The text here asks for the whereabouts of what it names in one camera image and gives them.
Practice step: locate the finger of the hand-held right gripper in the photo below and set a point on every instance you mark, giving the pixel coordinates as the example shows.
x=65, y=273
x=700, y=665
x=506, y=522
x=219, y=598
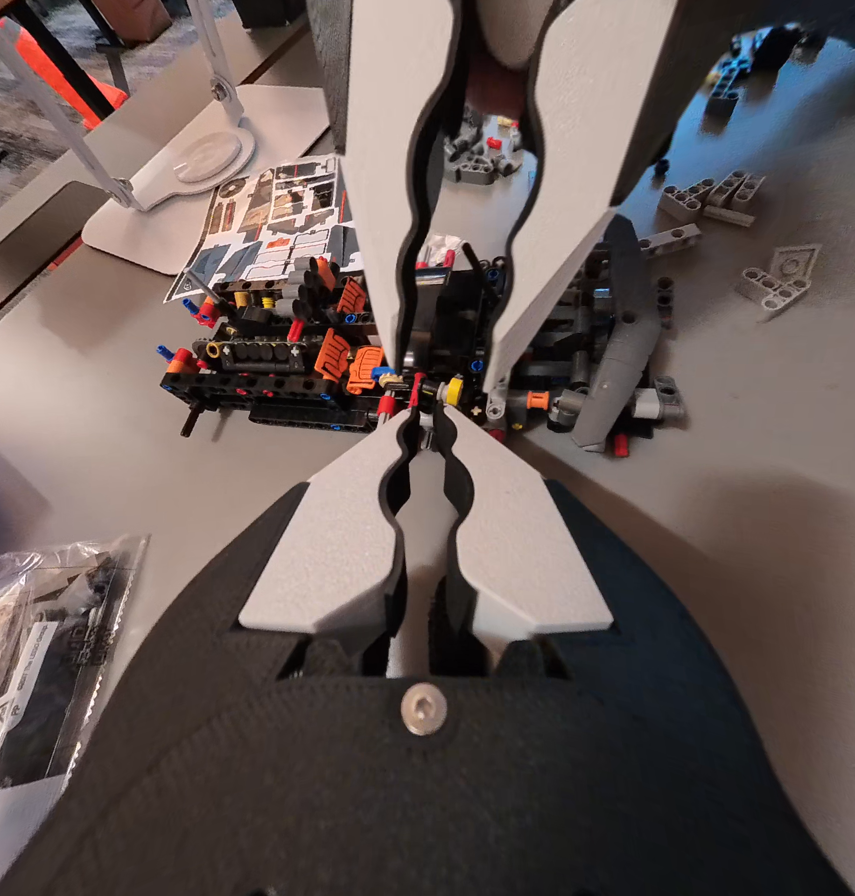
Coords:
x=588, y=140
x=385, y=140

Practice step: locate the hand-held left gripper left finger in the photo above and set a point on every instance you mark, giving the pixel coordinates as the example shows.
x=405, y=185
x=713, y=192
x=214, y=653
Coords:
x=315, y=553

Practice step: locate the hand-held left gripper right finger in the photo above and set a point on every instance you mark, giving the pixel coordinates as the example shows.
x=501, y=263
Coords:
x=532, y=553

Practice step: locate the yellow and black lego axle piece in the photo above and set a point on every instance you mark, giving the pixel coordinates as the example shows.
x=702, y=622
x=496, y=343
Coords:
x=457, y=390

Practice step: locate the black lego vehicle chassis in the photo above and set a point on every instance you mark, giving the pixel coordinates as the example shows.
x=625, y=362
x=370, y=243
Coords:
x=273, y=357

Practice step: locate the scattered small lego pieces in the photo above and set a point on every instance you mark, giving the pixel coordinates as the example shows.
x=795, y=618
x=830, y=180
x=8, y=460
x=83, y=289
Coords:
x=735, y=77

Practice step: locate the pile of grey lego pieces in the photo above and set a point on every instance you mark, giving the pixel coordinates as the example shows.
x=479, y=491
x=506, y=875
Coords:
x=480, y=164

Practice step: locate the grey angled lego beam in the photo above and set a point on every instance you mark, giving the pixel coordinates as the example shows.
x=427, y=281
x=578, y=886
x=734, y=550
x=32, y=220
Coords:
x=683, y=203

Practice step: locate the lego sticker sheet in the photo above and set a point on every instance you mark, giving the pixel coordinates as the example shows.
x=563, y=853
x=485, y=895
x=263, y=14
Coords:
x=280, y=203

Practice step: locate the long grey lego beam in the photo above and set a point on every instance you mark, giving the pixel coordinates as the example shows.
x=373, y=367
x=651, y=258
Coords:
x=672, y=239

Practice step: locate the clear bag of lego parts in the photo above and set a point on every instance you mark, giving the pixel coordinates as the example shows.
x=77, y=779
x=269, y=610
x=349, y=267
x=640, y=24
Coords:
x=49, y=665

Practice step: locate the person's right hand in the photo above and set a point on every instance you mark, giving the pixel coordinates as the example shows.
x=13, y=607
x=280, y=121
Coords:
x=499, y=91

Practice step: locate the white metal book stand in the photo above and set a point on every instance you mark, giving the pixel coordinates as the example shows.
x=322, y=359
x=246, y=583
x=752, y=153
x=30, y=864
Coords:
x=154, y=238

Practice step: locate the orange red cloth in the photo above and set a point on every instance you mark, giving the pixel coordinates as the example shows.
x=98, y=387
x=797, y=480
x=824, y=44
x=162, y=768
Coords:
x=62, y=70

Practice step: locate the black metal frame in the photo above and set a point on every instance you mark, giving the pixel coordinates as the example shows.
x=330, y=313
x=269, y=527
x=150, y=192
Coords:
x=79, y=70

